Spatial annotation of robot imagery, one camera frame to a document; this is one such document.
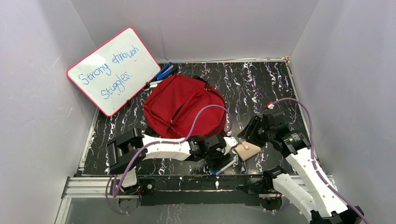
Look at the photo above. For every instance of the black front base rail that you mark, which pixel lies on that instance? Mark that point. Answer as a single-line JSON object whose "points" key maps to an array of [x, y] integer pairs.
{"points": [[202, 189]]}

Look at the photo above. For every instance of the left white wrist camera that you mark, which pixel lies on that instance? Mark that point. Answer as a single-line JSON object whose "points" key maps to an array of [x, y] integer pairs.
{"points": [[231, 143]]}

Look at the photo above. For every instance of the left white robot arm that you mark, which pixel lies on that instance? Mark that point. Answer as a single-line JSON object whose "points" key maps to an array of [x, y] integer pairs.
{"points": [[127, 150]]}

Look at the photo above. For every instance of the black marker blue cap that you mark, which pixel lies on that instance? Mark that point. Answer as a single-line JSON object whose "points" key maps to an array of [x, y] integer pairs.
{"points": [[212, 172]]}

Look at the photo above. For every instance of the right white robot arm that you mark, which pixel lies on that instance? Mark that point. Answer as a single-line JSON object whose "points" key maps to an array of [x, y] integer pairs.
{"points": [[320, 202]]}

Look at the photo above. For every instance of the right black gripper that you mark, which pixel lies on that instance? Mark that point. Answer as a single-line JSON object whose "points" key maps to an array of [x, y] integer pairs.
{"points": [[254, 123]]}

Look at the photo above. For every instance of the beige small wallet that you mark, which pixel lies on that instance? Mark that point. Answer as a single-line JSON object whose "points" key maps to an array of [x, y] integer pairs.
{"points": [[246, 150]]}

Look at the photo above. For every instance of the blue stapler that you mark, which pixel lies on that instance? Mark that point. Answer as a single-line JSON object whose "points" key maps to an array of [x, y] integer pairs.
{"points": [[165, 72]]}

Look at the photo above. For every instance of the white board pink frame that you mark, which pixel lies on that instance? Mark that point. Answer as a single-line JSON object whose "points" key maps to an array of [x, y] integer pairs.
{"points": [[115, 72]]}

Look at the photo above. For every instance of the white pen blue cap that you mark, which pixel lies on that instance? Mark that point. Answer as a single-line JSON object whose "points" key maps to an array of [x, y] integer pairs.
{"points": [[226, 167]]}

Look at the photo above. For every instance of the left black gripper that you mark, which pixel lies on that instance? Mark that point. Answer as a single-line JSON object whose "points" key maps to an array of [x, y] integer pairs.
{"points": [[218, 157]]}

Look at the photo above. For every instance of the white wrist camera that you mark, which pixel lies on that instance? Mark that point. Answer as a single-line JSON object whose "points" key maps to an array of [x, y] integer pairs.
{"points": [[231, 143], [270, 106]]}

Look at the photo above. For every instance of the red student backpack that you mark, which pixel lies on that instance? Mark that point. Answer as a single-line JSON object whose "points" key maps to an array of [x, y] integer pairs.
{"points": [[180, 105]]}

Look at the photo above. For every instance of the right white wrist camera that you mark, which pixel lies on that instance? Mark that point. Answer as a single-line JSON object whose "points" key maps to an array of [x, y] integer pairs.
{"points": [[270, 106]]}

